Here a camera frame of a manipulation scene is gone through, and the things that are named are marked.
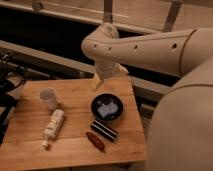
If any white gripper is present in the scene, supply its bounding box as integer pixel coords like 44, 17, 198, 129
91, 61, 128, 91

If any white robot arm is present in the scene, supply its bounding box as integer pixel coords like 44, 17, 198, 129
81, 23, 213, 171

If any black bowl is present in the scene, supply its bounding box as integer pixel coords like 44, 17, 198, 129
91, 93, 123, 122

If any black white striped box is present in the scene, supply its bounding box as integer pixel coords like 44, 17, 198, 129
90, 120, 119, 142

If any translucent plastic cup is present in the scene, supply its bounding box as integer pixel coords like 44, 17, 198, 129
39, 88, 58, 111

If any dark red oblong object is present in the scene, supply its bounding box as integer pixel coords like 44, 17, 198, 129
86, 132, 105, 152

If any wooden board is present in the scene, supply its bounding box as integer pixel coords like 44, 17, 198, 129
0, 77, 145, 171

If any white tube bottle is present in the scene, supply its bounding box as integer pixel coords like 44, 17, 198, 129
42, 109, 65, 150

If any black cables and equipment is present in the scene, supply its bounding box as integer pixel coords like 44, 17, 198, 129
0, 53, 28, 144

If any metal frame rail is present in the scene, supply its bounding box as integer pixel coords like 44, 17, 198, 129
0, 0, 213, 36

